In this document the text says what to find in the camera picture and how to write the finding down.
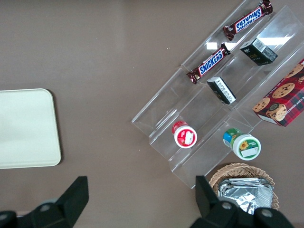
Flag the Snickers bar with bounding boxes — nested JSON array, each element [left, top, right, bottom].
[[222, 0, 274, 42], [186, 42, 231, 85]]

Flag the green lid cup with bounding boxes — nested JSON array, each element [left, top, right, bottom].
[[222, 128, 262, 161]]

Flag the beige serving tray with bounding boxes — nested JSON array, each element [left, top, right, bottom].
[[0, 88, 62, 170]]

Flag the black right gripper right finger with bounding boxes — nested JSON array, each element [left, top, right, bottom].
[[191, 175, 256, 228]]

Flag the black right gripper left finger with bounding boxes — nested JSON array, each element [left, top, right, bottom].
[[16, 176, 89, 228]]

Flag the red cookie box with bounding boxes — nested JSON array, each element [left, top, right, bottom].
[[252, 58, 304, 128]]

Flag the light wicker basket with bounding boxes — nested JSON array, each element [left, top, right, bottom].
[[209, 162, 280, 212]]

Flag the red lid cup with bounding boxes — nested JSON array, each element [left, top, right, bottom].
[[171, 120, 198, 149]]

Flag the silver foil packets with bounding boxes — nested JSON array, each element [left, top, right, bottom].
[[217, 177, 274, 216]]

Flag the clear acrylic tiered stand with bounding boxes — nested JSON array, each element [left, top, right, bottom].
[[131, 0, 304, 190]]

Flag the small black box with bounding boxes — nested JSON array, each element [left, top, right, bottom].
[[206, 76, 237, 105], [239, 37, 278, 67]]

